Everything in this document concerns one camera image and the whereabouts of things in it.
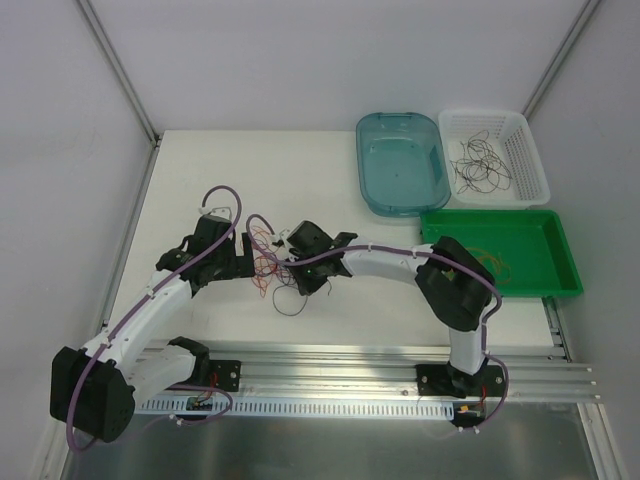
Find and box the orange red thin cable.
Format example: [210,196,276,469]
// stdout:
[247,224,286,301]

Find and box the black thin cable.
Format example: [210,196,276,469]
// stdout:
[462,144,512,194]
[447,152,514,194]
[457,128,501,161]

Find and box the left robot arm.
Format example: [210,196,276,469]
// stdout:
[49,214,255,443]

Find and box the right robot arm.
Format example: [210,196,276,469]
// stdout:
[285,221,501,398]

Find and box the teal transparent plastic tub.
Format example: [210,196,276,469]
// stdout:
[356,112,451,218]

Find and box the white perforated plastic basket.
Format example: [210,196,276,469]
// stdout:
[438,109,551,209]

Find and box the green plastic tray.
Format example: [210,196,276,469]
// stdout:
[421,209,583,298]

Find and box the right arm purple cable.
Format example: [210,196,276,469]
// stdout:
[246,214,503,361]

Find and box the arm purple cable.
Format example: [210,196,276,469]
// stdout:
[246,214,503,361]
[65,185,245,454]

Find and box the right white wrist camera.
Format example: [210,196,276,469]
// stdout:
[271,229,292,251]

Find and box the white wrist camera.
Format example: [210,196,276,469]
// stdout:
[271,229,292,251]
[198,206,233,221]

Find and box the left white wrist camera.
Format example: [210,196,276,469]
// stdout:
[198,206,233,221]

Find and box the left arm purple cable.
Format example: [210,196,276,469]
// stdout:
[65,185,245,454]

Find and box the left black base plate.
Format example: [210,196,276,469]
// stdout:
[207,360,242,393]

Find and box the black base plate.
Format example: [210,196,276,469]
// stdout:
[415,363,507,399]
[207,360,242,393]

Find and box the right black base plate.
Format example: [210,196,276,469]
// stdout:
[415,363,507,399]

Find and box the white slotted cable duct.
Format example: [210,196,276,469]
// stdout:
[136,395,454,421]

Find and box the left aluminium frame post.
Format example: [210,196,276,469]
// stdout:
[74,0,161,148]

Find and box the aluminium frame post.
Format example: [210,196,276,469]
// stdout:
[521,0,604,120]
[74,0,161,148]

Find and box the aluminium mounting rail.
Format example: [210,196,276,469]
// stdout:
[203,299,602,404]

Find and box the right aluminium frame post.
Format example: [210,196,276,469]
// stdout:
[521,0,604,120]

